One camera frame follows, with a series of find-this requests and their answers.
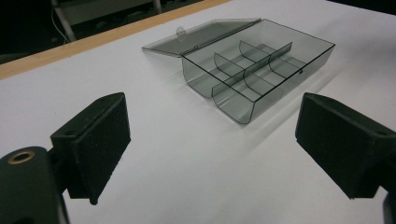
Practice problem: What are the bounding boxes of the white metal desk frame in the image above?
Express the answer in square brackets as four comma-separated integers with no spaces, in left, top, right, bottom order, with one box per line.
[49,0,163,43]

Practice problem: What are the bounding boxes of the clear grey compartment box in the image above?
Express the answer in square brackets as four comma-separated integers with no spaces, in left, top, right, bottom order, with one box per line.
[141,18,336,126]

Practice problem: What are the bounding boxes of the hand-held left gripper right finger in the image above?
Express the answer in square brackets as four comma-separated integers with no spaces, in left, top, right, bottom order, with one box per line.
[294,91,396,201]

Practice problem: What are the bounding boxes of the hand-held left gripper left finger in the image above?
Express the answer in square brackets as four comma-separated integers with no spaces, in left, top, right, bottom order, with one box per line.
[49,91,132,206]

